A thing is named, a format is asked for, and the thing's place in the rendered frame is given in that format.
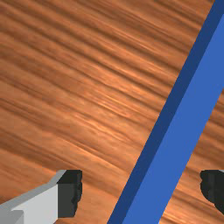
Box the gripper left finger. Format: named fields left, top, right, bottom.
left=0, top=169, right=83, bottom=224

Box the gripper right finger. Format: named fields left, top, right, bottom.
left=199, top=169, right=224, bottom=215

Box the long blue stick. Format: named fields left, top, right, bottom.
left=107, top=0, right=224, bottom=224

